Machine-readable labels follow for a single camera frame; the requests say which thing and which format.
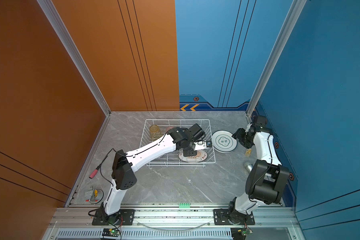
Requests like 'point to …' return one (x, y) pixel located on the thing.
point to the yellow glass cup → (155, 132)
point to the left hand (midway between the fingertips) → (193, 145)
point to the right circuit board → (239, 233)
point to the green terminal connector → (184, 205)
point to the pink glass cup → (168, 128)
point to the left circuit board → (113, 232)
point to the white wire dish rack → (171, 159)
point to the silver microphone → (249, 167)
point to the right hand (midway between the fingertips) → (236, 137)
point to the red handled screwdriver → (94, 172)
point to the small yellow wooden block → (248, 152)
